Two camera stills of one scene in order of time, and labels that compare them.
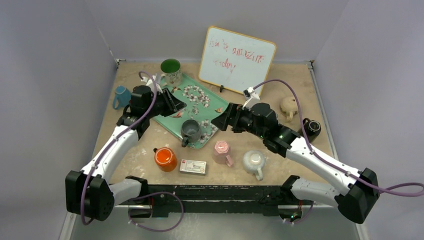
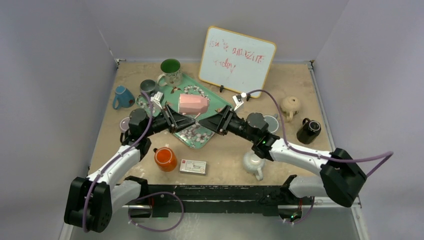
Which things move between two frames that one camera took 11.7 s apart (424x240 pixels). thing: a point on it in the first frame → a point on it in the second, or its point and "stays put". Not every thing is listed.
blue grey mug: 190,130 → 147,86
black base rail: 158,200 stays put
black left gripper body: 161,106 → 165,118
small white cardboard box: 195,167 stays put
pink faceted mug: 221,154 → 192,104
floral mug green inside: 173,76 stays put
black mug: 312,128 stays put
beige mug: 288,108 stays put
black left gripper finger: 178,104 → 180,120
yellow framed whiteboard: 234,61 stays put
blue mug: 122,98 stays put
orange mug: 165,159 stays put
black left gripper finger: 170,100 → 180,121
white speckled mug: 253,161 stays put
